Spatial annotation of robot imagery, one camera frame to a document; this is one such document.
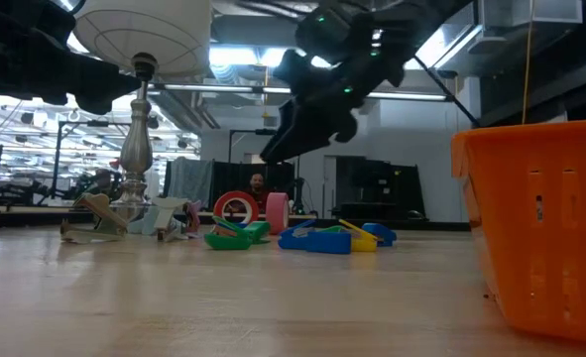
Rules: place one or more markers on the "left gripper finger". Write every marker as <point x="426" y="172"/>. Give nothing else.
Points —
<point x="104" y="89"/>

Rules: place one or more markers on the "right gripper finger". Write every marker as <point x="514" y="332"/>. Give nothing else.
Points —
<point x="302" y="136"/>
<point x="286" y="114"/>

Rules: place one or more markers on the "pink tape roll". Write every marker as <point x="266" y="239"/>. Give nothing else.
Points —
<point x="277" y="213"/>

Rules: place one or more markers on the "green stapler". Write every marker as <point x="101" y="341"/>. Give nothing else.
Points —
<point x="334" y="229"/>
<point x="225" y="243"/>
<point x="259" y="230"/>

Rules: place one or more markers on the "red tape roll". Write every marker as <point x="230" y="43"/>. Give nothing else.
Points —
<point x="221" y="203"/>

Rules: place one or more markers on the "blue stapler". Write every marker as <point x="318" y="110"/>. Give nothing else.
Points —
<point x="290" y="242"/>
<point x="329" y="243"/>
<point x="379" y="232"/>
<point x="240" y="225"/>

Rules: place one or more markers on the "yellow stapler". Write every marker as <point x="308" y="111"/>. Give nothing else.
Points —
<point x="364" y="244"/>

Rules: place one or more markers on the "lilac staple remover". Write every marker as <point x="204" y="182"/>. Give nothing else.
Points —
<point x="193" y="218"/>

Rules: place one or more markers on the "pale grey staple remover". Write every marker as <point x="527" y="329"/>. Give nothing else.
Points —
<point x="166" y="213"/>

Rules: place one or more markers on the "light blue staple remover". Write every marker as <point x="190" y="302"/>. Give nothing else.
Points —
<point x="141" y="225"/>

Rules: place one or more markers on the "orange plastic basket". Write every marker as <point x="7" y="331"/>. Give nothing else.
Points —
<point x="530" y="223"/>

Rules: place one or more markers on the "person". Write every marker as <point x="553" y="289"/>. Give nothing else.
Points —
<point x="103" y="178"/>
<point x="258" y="184"/>

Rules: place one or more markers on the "white table lamp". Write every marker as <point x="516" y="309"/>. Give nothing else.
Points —
<point x="139" y="30"/>

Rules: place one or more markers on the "long ceiling light bar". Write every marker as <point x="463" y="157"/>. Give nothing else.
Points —
<point x="213" y="88"/>

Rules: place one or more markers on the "black cabinet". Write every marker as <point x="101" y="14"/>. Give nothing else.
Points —
<point x="372" y="183"/>

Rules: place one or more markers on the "black curtain panel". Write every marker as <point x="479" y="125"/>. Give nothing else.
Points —
<point x="228" y="178"/>

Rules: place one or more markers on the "grey hanging cloth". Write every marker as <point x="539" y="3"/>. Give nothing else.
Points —
<point x="191" y="181"/>

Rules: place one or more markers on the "black computer mouse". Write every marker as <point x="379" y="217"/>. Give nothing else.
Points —
<point x="414" y="214"/>

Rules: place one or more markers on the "wooden workbench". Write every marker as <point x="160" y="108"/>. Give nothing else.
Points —
<point x="25" y="208"/>

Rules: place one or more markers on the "square wall vent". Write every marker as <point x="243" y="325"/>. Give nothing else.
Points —
<point x="270" y="121"/>

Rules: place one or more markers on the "black gantry frame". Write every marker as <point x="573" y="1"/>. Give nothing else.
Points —
<point x="243" y="132"/>
<point x="59" y="149"/>

